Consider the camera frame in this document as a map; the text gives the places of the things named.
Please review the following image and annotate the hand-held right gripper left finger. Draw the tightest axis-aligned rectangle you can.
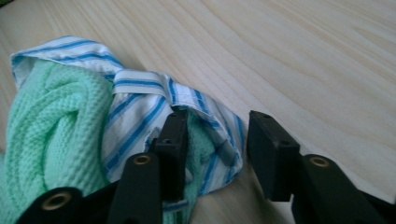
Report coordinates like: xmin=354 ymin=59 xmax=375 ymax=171
xmin=148 ymin=108 xmax=190 ymax=202

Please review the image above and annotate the mint green shirt striped collar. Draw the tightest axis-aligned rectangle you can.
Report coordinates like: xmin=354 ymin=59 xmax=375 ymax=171
xmin=0 ymin=35 xmax=246 ymax=224

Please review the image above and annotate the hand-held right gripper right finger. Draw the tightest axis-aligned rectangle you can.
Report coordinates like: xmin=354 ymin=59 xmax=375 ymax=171
xmin=247 ymin=110 xmax=302 ymax=203

